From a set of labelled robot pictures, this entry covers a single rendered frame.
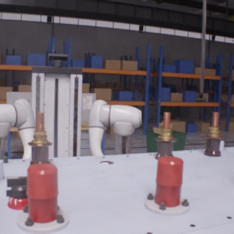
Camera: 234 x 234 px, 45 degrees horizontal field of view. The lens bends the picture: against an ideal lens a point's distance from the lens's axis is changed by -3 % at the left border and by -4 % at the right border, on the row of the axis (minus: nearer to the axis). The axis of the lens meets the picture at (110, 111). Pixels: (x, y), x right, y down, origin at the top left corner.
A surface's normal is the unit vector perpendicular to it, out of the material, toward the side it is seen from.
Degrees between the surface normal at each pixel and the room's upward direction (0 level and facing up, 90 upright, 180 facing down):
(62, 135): 90
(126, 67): 90
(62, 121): 90
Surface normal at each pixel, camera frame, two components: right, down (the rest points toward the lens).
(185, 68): 0.32, 0.11
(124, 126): -0.06, 0.36
